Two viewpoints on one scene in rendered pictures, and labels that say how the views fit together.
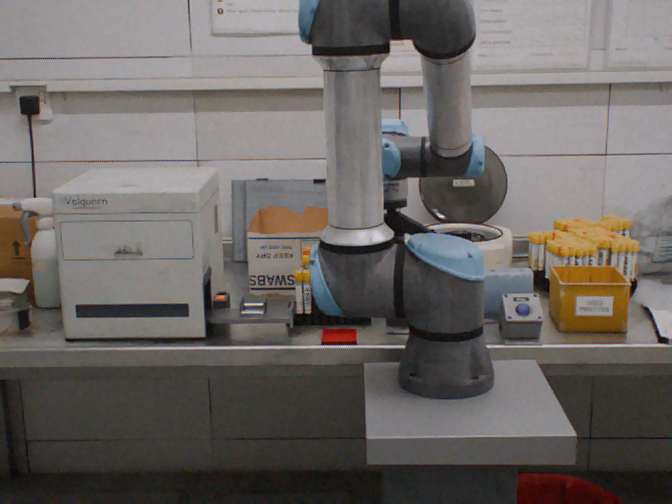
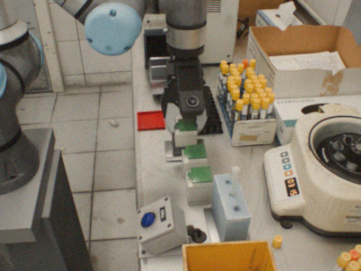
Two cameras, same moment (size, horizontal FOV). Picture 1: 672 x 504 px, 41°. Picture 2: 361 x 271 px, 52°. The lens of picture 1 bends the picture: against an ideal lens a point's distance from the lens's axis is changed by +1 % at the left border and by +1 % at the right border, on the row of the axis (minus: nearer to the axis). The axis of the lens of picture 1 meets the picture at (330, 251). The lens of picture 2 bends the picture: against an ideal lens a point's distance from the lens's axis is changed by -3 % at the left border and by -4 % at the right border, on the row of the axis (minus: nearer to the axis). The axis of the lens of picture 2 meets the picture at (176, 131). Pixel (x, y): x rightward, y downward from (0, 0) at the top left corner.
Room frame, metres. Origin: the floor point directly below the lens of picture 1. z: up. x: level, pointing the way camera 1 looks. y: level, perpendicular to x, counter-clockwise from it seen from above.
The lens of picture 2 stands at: (1.62, -0.77, 1.47)
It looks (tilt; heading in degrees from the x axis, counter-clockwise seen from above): 40 degrees down; 82
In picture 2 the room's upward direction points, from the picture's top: straight up
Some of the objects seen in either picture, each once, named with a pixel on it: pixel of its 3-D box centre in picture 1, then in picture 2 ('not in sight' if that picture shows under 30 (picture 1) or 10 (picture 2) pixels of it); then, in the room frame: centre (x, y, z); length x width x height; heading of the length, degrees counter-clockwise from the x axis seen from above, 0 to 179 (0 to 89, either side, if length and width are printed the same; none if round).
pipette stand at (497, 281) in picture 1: (506, 294); (229, 213); (1.77, -0.36, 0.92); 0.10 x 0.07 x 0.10; 90
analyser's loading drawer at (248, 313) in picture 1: (242, 310); (160, 65); (1.71, 0.18, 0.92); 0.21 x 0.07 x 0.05; 88
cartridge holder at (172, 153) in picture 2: (399, 317); (185, 145); (1.73, -0.14, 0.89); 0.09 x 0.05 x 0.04; 177
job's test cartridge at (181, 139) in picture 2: not in sight; (185, 136); (1.73, -0.14, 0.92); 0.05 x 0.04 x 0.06; 177
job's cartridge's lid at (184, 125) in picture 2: not in sight; (185, 125); (1.73, -0.14, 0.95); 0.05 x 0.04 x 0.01; 177
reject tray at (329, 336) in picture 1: (339, 336); (150, 120); (1.66, -0.01, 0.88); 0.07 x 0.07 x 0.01; 88
